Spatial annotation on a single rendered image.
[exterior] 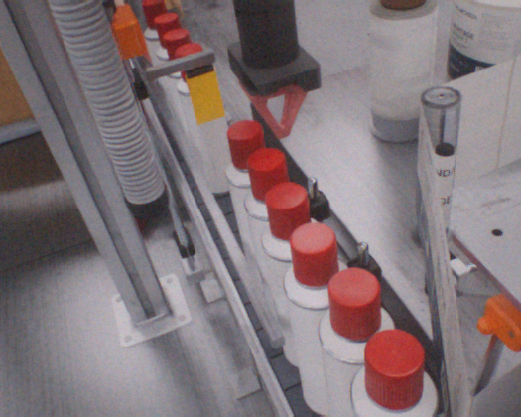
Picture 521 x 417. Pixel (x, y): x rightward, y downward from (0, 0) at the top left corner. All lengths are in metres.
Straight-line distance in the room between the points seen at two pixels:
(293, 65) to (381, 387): 0.33
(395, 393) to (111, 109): 0.25
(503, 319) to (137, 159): 0.26
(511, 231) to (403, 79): 0.48
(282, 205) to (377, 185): 0.35
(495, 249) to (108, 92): 0.26
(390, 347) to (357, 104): 0.63
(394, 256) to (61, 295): 0.43
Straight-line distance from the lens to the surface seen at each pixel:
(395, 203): 0.72
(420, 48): 0.76
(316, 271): 0.39
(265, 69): 0.56
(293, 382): 0.56
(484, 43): 0.88
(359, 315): 0.35
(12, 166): 1.09
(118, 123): 0.40
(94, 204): 0.57
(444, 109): 0.55
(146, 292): 0.67
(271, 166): 0.46
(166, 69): 0.53
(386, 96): 0.79
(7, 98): 1.16
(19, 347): 0.76
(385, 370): 0.32
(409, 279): 0.63
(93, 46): 0.38
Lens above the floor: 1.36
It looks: 41 degrees down
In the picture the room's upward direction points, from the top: 11 degrees counter-clockwise
